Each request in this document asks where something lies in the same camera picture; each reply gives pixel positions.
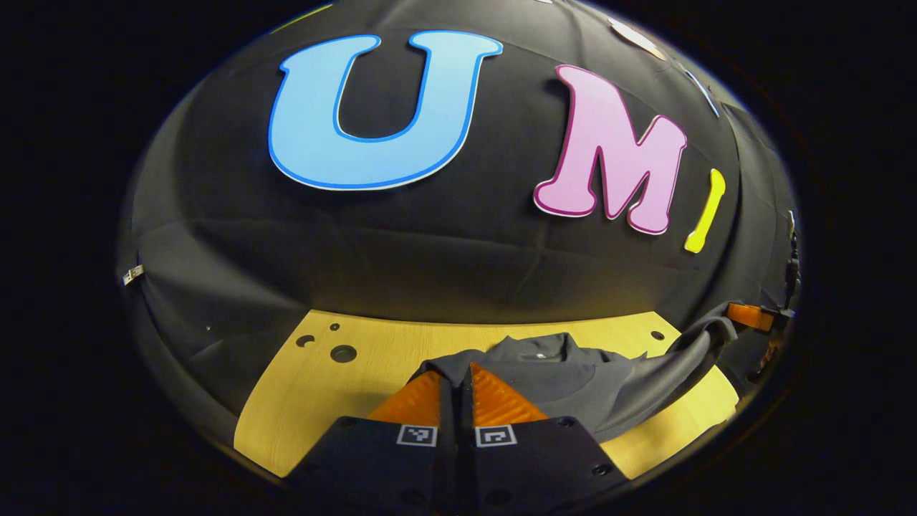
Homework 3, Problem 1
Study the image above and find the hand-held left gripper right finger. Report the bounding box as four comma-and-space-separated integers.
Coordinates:
462, 362, 631, 516

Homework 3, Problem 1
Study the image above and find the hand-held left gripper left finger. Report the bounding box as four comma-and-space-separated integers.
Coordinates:
287, 369, 459, 516

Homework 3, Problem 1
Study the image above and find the grey button shirt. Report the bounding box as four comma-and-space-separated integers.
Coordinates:
410, 315, 739, 444

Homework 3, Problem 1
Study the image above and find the black backdrop cloth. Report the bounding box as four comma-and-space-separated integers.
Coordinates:
118, 0, 800, 445

